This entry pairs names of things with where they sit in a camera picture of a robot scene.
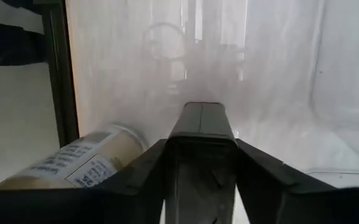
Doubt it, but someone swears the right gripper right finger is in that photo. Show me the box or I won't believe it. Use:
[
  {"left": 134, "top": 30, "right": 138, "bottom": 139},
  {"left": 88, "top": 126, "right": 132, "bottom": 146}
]
[{"left": 235, "top": 138, "right": 337, "bottom": 191}]

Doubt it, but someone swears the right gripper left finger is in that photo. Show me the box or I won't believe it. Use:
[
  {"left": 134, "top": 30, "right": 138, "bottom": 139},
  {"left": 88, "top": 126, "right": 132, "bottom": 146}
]
[{"left": 101, "top": 138, "right": 171, "bottom": 191}]

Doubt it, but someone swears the black square spice jar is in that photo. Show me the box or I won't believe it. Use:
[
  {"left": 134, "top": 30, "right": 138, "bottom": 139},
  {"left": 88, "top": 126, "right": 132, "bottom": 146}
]
[{"left": 166, "top": 101, "right": 240, "bottom": 224}]

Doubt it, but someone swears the white lid spice jar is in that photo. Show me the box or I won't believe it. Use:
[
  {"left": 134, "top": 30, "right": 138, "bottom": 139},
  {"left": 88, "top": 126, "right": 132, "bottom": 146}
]
[{"left": 0, "top": 123, "right": 151, "bottom": 190}]

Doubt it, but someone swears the clear plastic bin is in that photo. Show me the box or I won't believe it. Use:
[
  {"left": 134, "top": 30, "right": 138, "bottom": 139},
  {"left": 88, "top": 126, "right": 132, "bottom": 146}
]
[{"left": 65, "top": 0, "right": 359, "bottom": 190}]

